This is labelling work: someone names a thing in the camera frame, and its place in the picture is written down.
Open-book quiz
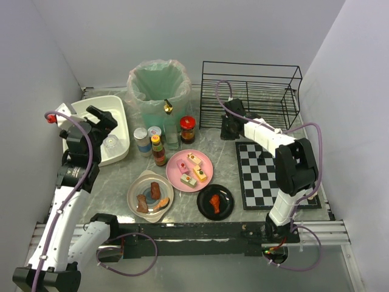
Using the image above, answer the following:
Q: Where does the clear wine glass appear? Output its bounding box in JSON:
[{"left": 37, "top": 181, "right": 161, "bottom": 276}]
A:
[{"left": 103, "top": 134, "right": 124, "bottom": 158}]

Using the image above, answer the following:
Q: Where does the cream cake piece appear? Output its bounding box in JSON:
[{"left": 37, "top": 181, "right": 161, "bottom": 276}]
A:
[{"left": 187, "top": 153, "right": 202, "bottom": 165}]

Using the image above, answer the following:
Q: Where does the yellow cake piece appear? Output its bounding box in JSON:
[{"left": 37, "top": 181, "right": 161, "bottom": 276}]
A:
[{"left": 193, "top": 165, "right": 207, "bottom": 183}]

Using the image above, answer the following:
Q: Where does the pink cake piece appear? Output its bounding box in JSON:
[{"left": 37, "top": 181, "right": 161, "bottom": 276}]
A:
[{"left": 176, "top": 159, "right": 188, "bottom": 174}]

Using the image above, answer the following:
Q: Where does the green white cake piece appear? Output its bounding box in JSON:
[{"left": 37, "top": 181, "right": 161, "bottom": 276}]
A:
[{"left": 181, "top": 173, "right": 197, "bottom": 188}]

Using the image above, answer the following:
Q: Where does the pink plate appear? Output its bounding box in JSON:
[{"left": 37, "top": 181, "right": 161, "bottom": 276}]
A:
[{"left": 166, "top": 149, "right": 213, "bottom": 192}]

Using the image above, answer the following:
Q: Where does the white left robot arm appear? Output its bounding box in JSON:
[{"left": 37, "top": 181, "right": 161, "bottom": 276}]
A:
[{"left": 12, "top": 104, "right": 119, "bottom": 291}]

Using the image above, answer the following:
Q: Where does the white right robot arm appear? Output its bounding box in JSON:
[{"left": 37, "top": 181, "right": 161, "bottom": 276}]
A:
[{"left": 221, "top": 98, "right": 320, "bottom": 237}]

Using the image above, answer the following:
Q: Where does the white plastic wash basin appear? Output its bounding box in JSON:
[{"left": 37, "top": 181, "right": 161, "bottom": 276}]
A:
[{"left": 71, "top": 95, "right": 130, "bottom": 167}]

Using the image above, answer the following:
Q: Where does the white jar blue label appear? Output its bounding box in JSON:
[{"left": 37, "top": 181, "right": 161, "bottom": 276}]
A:
[{"left": 133, "top": 127, "right": 152, "bottom": 157}]

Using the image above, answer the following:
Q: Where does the black white chessboard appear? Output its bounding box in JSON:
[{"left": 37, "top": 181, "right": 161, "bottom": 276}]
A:
[{"left": 235, "top": 141, "right": 322, "bottom": 211}]

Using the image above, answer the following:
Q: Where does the red lid sauce jar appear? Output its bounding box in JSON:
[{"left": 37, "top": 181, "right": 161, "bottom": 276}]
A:
[{"left": 179, "top": 116, "right": 196, "bottom": 144}]

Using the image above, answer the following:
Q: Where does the silver lid spice jar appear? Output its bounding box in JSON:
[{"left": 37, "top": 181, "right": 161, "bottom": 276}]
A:
[{"left": 148, "top": 126, "right": 162, "bottom": 139}]

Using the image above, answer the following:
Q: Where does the green bin with pink bag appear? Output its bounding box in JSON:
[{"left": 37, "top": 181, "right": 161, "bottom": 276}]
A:
[{"left": 126, "top": 60, "right": 191, "bottom": 128}]

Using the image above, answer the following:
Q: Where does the glass oil bottle gold spout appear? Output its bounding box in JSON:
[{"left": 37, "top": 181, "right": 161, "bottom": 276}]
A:
[{"left": 164, "top": 99, "right": 179, "bottom": 150}]

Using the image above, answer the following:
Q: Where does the brown sauce bottle yellow cap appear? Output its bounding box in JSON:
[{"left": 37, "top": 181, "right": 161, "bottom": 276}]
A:
[{"left": 151, "top": 135, "right": 167, "bottom": 166}]

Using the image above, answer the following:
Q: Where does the red fried chicken drumstick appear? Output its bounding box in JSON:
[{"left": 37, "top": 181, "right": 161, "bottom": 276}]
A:
[{"left": 209, "top": 194, "right": 220, "bottom": 214}]

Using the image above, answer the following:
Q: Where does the black small plate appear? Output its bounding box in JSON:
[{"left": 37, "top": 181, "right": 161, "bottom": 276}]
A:
[{"left": 197, "top": 184, "right": 235, "bottom": 221}]

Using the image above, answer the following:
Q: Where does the brown meat slice lower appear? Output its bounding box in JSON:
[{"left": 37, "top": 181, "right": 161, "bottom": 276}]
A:
[{"left": 137, "top": 194, "right": 148, "bottom": 214}]

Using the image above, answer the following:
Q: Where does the brown meat slice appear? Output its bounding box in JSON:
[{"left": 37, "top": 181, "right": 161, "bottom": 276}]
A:
[
  {"left": 137, "top": 194, "right": 148, "bottom": 214},
  {"left": 151, "top": 182, "right": 160, "bottom": 200}
]

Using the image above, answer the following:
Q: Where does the brown meat slice upper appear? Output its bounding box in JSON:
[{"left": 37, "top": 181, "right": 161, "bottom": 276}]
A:
[{"left": 151, "top": 182, "right": 160, "bottom": 200}]

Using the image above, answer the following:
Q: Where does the orange salmon piece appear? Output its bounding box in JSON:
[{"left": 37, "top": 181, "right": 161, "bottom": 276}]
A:
[{"left": 153, "top": 198, "right": 170, "bottom": 212}]

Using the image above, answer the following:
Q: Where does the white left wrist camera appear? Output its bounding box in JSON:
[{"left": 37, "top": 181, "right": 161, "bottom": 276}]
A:
[{"left": 45, "top": 103, "right": 79, "bottom": 131}]

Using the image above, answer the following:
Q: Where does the black wire dish rack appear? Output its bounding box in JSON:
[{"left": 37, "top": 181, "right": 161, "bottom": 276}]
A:
[{"left": 199, "top": 61, "right": 303, "bottom": 130}]

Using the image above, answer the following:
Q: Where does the beige bowl with handles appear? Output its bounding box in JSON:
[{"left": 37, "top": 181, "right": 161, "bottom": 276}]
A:
[{"left": 127, "top": 170, "right": 174, "bottom": 223}]

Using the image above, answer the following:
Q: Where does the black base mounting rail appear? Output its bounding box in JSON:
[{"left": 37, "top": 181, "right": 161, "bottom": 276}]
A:
[{"left": 98, "top": 221, "right": 283, "bottom": 259}]

